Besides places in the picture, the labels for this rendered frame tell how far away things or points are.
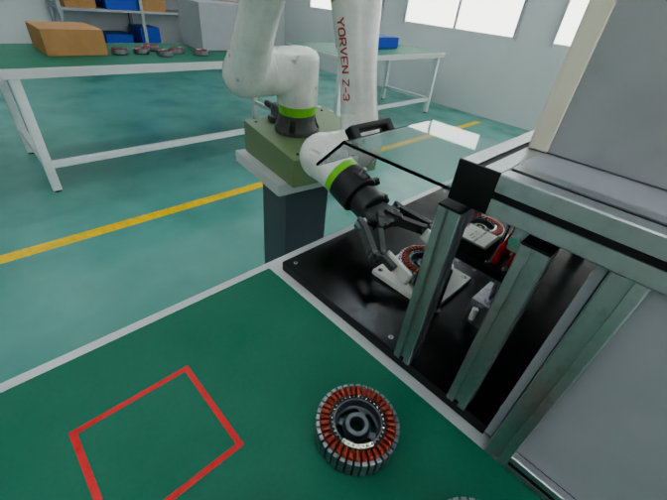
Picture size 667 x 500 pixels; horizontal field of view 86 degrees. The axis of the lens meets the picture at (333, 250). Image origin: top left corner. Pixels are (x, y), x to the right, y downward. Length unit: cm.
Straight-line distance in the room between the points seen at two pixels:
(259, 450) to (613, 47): 59
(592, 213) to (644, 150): 12
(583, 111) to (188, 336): 63
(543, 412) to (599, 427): 5
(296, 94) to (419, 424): 94
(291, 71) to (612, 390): 101
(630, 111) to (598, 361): 25
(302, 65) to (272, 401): 91
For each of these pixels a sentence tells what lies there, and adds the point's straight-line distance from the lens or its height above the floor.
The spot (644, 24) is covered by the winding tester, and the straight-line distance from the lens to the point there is 46.
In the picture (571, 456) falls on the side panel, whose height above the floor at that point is 83.
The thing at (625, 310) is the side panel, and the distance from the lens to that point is 40.
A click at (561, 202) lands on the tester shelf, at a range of 37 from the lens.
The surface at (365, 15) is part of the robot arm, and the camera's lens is 89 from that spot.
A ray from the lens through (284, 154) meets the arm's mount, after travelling 112.
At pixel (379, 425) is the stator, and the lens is 54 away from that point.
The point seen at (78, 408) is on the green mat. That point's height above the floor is 75.
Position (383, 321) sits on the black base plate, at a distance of 66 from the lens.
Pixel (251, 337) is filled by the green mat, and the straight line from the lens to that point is 64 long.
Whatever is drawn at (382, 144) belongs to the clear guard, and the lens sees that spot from 56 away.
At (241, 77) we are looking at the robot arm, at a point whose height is 103.
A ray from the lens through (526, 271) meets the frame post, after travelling 43.
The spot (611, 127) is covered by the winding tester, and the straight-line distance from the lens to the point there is 47.
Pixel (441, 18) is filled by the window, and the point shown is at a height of 109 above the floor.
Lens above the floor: 124
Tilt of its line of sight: 36 degrees down
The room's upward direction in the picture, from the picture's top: 7 degrees clockwise
